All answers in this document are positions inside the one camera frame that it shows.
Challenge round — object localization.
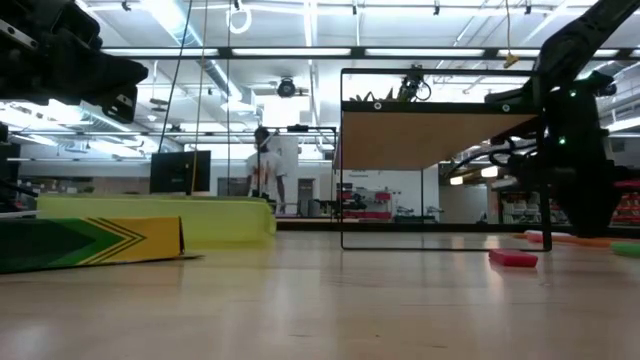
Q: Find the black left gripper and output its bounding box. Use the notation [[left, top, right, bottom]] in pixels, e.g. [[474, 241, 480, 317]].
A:
[[0, 0, 150, 124]]

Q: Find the green yellow crayon box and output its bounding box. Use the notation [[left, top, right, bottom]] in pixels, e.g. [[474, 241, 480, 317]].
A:
[[0, 215, 205, 275]]

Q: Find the person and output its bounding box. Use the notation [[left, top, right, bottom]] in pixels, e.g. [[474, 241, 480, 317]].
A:
[[244, 126, 288, 215]]

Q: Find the black hanging cable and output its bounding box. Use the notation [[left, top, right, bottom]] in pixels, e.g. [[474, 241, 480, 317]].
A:
[[158, 0, 194, 154]]

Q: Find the potted succulent plant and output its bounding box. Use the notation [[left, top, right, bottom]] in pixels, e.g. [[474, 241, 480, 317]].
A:
[[349, 85, 401, 103]]

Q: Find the black device with white label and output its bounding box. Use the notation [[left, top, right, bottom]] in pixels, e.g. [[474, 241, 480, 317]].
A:
[[397, 63, 433, 103]]

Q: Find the red tool cart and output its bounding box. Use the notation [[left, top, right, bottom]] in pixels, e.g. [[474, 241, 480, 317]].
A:
[[337, 182, 394, 221]]

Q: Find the black table frame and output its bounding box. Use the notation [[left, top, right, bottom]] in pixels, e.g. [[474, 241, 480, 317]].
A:
[[275, 221, 640, 240]]

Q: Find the black background rig frame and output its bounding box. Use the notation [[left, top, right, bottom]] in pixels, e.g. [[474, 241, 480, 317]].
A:
[[256, 123, 340, 217]]

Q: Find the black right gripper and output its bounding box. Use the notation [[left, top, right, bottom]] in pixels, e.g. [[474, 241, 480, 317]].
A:
[[484, 59, 566, 151]]

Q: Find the black monitor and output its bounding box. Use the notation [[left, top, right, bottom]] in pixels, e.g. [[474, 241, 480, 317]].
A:
[[149, 149, 213, 196]]

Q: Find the white looped hanging cable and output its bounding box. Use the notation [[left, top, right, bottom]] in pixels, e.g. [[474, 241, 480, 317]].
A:
[[226, 0, 253, 36]]

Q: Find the yellow transparent pencil case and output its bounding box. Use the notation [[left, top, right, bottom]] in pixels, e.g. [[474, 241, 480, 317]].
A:
[[37, 194, 278, 250]]

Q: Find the round black ceiling camera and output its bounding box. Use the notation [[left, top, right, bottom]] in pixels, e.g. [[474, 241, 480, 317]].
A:
[[276, 76, 298, 99]]

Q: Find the shelving with red bins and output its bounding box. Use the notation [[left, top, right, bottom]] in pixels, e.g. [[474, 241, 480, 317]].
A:
[[492, 169, 640, 226]]

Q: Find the yellow hanging plug cord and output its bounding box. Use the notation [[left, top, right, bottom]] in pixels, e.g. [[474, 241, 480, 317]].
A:
[[502, 0, 521, 70]]

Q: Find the small black ceiling box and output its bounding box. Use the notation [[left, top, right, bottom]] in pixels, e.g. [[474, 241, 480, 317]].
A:
[[593, 74, 618, 99]]

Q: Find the green marker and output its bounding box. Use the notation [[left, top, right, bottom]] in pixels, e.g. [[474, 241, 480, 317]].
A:
[[610, 241, 640, 260]]

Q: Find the red eraser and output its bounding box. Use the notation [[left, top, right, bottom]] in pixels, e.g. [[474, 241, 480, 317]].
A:
[[488, 248, 540, 269]]

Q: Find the wooden shelf riser black frame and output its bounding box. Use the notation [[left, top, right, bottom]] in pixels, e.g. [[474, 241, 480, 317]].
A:
[[339, 67, 555, 253]]

